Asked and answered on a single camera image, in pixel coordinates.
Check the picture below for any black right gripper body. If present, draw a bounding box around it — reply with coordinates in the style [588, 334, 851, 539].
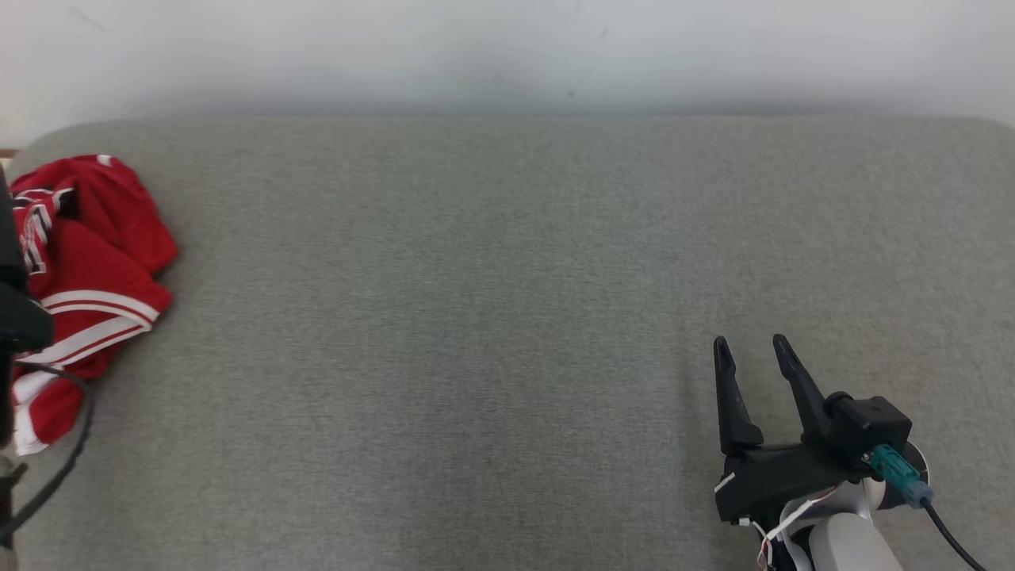
[715, 435, 872, 523]

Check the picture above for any red white striped jersey garment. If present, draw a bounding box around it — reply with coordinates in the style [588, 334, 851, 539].
[8, 155, 179, 457]

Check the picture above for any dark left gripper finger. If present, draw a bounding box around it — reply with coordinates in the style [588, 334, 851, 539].
[0, 163, 29, 289]

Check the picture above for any teal cable connector plug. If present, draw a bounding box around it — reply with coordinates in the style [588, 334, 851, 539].
[868, 444, 935, 509]

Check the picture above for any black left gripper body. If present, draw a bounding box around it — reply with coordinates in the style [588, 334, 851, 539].
[0, 285, 55, 445]

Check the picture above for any grey fabric sofa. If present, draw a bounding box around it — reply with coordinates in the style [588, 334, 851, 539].
[0, 115, 1015, 571]

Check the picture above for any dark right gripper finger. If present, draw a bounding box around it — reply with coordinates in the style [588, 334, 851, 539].
[713, 336, 764, 458]
[773, 334, 833, 444]

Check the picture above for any white flat ribbon cable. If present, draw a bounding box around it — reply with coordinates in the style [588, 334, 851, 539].
[714, 473, 840, 571]

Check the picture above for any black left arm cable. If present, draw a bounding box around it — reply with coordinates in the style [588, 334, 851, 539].
[0, 361, 96, 548]

